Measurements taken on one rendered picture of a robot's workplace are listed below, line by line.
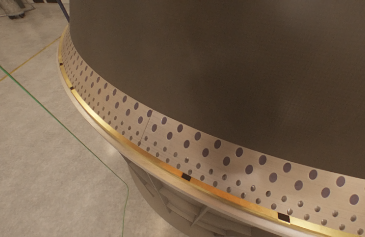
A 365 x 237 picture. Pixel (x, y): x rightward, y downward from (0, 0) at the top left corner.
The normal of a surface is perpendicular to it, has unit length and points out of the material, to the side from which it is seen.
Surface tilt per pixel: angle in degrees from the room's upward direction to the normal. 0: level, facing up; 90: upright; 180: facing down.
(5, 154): 0
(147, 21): 62
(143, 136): 43
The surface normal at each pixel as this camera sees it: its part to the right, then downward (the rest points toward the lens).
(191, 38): -0.44, 0.30
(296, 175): -0.22, 0.05
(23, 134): 0.00, -0.63
